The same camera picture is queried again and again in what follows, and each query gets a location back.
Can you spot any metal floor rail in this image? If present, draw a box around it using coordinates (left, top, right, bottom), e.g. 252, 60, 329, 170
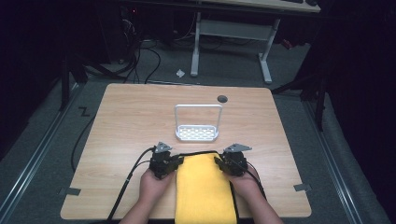
302, 98, 365, 224
0, 81, 82, 217

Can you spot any white slotted rack with handle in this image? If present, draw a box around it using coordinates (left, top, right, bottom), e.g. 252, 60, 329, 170
173, 103, 224, 143

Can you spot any person's right hand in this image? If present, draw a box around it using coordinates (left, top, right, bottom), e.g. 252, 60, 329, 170
224, 170, 262, 203

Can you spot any person's left hand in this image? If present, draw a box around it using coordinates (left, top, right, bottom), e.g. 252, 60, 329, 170
138, 168, 177, 204

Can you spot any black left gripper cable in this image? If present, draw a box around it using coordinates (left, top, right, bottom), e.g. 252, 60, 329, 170
106, 147, 156, 224

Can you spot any black metal stand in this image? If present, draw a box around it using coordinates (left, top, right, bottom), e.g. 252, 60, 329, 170
59, 54, 90, 112
271, 69, 330, 133

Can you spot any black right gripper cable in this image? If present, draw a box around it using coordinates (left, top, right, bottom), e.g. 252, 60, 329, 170
239, 161, 268, 200

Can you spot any white-framed desk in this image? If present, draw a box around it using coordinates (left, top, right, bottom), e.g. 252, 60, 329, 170
190, 0, 321, 85

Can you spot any yellow and black towel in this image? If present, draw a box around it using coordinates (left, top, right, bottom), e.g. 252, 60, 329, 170
173, 150, 240, 224

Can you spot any black floor cable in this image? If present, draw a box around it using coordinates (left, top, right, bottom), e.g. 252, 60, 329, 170
70, 115, 96, 174

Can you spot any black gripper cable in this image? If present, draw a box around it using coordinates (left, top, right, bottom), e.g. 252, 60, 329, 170
106, 147, 156, 224
239, 161, 268, 200

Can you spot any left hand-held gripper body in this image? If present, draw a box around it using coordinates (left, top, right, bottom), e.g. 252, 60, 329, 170
148, 141, 185, 181

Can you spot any bundle of black cables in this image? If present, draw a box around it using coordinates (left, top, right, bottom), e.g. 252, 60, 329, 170
120, 17, 163, 85

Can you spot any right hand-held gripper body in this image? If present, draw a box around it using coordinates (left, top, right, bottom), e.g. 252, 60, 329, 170
218, 143, 253, 178

